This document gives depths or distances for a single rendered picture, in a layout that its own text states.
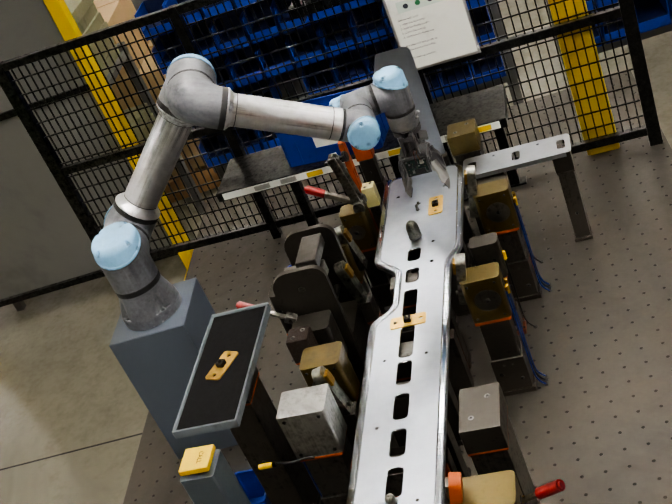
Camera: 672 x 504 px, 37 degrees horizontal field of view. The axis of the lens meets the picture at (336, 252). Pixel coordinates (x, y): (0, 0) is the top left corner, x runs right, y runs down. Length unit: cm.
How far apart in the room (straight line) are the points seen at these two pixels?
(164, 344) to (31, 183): 246
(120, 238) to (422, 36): 112
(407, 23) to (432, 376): 125
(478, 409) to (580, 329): 69
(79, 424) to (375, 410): 245
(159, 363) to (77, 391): 209
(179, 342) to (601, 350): 101
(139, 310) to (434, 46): 119
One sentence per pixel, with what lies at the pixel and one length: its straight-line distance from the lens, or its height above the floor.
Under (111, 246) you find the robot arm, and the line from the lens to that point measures 241.
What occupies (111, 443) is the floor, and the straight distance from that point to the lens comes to 417.
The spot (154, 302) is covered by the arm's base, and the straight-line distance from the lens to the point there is 246.
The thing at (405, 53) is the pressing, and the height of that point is 132.
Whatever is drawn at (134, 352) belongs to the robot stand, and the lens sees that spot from 251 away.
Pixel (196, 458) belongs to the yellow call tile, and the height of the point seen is 116.
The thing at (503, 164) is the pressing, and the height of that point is 100.
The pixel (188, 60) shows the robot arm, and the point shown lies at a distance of 239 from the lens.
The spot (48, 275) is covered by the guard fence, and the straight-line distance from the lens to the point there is 509.
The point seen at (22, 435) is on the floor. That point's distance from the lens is 454.
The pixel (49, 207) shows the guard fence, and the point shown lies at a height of 57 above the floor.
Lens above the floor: 233
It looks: 30 degrees down
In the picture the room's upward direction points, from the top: 23 degrees counter-clockwise
